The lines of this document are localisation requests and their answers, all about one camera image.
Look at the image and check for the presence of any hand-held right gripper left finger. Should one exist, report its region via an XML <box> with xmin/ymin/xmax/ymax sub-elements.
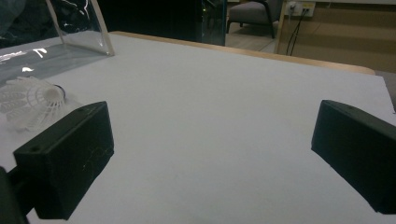
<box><xmin>12</xmin><ymin>100</ymin><xmax>115</xmax><ymax>221</ymax></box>

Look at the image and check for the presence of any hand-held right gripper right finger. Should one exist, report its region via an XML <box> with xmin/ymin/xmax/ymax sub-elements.
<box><xmin>310</xmin><ymin>99</ymin><xmax>396</xmax><ymax>216</ymax></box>

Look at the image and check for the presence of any white shuttlecock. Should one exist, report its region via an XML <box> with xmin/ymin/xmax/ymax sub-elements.
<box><xmin>0</xmin><ymin>76</ymin><xmax>67</xmax><ymax>133</ymax></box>

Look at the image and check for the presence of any transparent bag with beige trim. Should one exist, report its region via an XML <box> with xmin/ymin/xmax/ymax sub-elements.
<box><xmin>0</xmin><ymin>0</ymin><xmax>116</xmax><ymax>87</ymax></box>

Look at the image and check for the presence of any white table mat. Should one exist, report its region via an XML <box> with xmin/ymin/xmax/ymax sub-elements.
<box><xmin>0</xmin><ymin>33</ymin><xmax>396</xmax><ymax>224</ymax></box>

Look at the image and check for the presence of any black cabinet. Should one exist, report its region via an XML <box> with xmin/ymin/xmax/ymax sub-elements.
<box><xmin>97</xmin><ymin>0</ymin><xmax>227</xmax><ymax>47</ymax></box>

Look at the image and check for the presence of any grey armchair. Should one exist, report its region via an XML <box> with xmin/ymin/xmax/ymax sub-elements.
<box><xmin>226</xmin><ymin>0</ymin><xmax>283</xmax><ymax>40</ymax></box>

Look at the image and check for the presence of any black power cable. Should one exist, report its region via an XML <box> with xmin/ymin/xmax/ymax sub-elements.
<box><xmin>285</xmin><ymin>10</ymin><xmax>304</xmax><ymax>55</ymax></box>
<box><xmin>290</xmin><ymin>10</ymin><xmax>310</xmax><ymax>57</ymax></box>

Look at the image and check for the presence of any white wall outlet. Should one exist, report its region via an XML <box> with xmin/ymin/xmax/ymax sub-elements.
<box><xmin>285</xmin><ymin>0</ymin><xmax>316</xmax><ymax>17</ymax></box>

